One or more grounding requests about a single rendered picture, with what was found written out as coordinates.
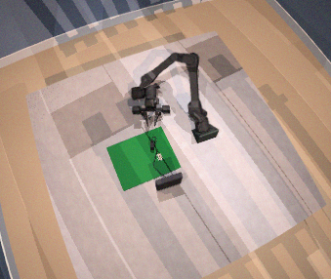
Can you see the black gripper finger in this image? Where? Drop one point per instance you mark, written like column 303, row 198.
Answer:
column 157, row 113
column 143, row 113

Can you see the green circuit board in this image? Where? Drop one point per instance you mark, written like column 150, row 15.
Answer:
column 133, row 159

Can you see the black cooling fan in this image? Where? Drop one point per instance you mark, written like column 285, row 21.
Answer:
column 168, row 181

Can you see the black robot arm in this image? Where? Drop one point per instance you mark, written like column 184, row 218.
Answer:
column 195, row 108

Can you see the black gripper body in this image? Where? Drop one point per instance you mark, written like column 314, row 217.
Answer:
column 137, row 110

